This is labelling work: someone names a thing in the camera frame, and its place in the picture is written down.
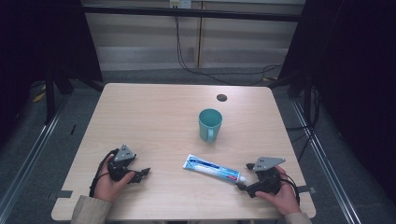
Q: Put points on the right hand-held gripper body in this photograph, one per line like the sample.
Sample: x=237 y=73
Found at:
x=266 y=183

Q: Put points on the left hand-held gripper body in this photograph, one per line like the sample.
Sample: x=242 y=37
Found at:
x=123 y=155

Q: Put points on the blue and white toothpaste tube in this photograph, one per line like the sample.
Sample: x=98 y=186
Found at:
x=211 y=168

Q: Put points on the person's right hand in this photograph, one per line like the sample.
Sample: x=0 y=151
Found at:
x=288 y=199

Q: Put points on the person's left hand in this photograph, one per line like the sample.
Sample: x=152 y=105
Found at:
x=107 y=188

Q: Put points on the grey tape strip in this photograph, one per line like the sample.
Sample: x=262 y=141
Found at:
x=64 y=194
x=306 y=189

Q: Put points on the small black floor tape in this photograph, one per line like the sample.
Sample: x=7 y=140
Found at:
x=73 y=129

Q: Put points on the dark round table grommet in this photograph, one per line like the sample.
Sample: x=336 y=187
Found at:
x=222 y=97

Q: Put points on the black metal stand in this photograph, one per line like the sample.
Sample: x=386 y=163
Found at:
x=51 y=96

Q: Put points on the yellow floor object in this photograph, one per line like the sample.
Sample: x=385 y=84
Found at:
x=39 y=96

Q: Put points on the black curtain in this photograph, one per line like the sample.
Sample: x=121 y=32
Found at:
x=351 y=77
x=37 y=40

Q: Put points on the black horizontal bar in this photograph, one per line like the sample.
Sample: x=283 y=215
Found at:
x=193 y=13

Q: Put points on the metal floor rail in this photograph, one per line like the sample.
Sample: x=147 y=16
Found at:
x=323 y=161
x=29 y=155

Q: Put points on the white wall power socket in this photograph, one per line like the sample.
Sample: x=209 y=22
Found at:
x=180 y=3

